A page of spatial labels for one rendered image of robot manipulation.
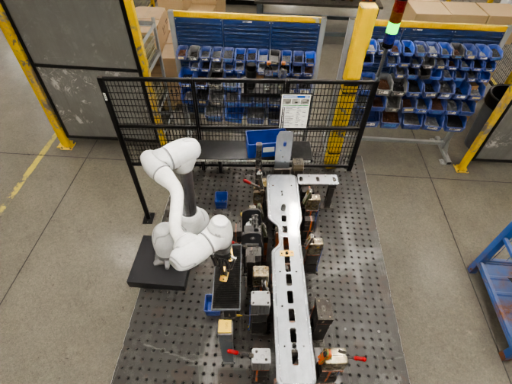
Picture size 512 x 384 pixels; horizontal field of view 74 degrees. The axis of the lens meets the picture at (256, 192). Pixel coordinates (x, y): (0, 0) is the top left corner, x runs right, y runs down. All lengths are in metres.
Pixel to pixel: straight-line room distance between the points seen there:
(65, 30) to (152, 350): 2.85
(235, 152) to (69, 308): 1.88
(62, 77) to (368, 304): 3.50
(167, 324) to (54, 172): 2.70
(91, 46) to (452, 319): 3.97
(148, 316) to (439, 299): 2.38
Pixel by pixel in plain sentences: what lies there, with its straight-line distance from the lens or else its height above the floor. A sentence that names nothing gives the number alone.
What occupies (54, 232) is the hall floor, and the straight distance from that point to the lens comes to 3.85.
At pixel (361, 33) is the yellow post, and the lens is 2.41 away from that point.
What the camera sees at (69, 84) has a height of 0.85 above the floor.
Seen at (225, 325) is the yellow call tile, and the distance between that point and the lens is 1.70.
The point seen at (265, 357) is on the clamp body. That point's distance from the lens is 1.76.
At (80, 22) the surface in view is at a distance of 3.70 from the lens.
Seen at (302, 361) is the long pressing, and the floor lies 1.00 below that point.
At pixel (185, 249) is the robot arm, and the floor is 1.58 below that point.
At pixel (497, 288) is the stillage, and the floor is 0.16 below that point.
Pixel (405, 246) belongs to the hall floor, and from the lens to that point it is 3.61.
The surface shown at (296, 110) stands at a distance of 2.57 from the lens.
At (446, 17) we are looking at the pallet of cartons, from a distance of 4.62.
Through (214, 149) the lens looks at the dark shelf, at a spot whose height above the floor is 1.03.
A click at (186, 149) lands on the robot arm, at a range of 1.83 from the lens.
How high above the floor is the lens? 2.75
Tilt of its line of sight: 48 degrees down
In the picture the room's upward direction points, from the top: 2 degrees clockwise
